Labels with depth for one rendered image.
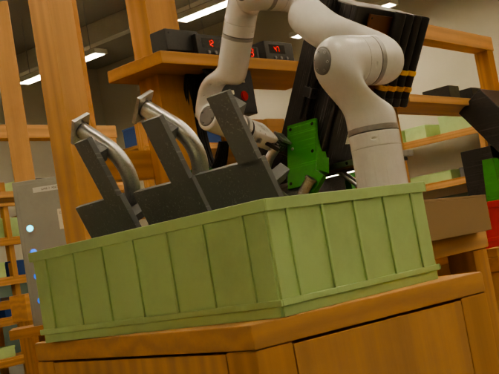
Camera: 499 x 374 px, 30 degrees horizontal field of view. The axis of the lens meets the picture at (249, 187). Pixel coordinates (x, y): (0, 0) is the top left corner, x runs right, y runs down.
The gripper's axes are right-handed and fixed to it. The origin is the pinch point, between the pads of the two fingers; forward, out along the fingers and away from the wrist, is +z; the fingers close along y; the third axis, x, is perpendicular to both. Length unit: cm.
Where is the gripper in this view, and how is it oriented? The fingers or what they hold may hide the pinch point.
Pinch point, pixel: (277, 142)
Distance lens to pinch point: 293.4
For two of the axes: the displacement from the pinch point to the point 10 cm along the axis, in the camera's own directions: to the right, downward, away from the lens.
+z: 6.7, 2.1, 7.1
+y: -5.1, -5.7, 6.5
